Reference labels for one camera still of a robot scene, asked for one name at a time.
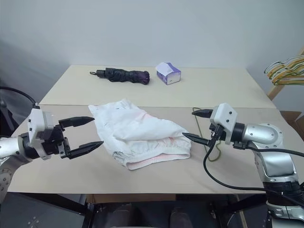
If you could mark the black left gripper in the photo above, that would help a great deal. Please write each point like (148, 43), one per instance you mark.
(51, 142)

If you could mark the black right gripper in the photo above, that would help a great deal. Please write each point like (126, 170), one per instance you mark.
(221, 135)

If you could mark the white elastic-waist garment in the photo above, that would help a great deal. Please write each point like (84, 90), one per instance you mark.
(133, 128)

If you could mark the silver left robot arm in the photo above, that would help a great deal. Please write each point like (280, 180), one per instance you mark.
(9, 147)

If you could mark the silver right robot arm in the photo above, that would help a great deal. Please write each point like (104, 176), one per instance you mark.
(261, 133)

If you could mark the purple tissue box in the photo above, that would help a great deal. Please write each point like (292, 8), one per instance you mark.
(171, 76)

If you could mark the folded black umbrella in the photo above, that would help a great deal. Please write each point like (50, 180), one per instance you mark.
(123, 76)

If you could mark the brown cardboard box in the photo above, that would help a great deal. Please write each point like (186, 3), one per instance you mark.
(294, 121)

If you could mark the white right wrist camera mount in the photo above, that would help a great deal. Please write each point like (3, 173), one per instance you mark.
(225, 114)

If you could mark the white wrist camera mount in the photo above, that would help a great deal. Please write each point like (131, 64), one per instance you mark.
(35, 118)
(225, 114)

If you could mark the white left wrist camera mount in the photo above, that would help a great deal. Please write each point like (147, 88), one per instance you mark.
(35, 118)

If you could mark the black metal table frame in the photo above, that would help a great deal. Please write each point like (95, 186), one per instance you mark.
(89, 213)

